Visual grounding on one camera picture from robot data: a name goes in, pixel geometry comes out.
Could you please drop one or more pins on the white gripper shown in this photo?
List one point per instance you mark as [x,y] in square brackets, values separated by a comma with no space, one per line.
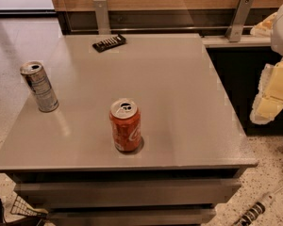
[268,103]

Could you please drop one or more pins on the red coke can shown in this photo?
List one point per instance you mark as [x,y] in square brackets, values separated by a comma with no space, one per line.
[125,119]

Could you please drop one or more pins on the black rxbar chocolate bar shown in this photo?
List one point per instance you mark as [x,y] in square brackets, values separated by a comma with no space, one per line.
[109,43]

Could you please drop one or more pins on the silver energy drink can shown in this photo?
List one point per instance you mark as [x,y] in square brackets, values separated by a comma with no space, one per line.
[39,84]

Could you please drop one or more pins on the upper grey drawer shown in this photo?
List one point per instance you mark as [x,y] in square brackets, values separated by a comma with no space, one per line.
[128,193]

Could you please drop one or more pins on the grey drawer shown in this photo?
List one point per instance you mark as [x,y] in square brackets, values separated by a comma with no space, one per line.
[128,193]
[169,217]

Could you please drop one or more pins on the lower grey drawer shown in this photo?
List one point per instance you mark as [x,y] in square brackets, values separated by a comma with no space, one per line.
[169,217]

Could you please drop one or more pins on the right metal bracket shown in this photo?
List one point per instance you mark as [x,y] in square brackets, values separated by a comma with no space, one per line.
[235,29]

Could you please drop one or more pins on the metal bracket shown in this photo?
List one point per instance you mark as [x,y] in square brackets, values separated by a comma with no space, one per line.
[102,18]
[235,29]

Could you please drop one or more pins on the left metal bracket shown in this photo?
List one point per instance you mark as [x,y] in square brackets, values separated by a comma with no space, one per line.
[102,18]

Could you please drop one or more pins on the black wire basket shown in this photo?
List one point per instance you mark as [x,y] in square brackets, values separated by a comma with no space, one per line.
[21,208]

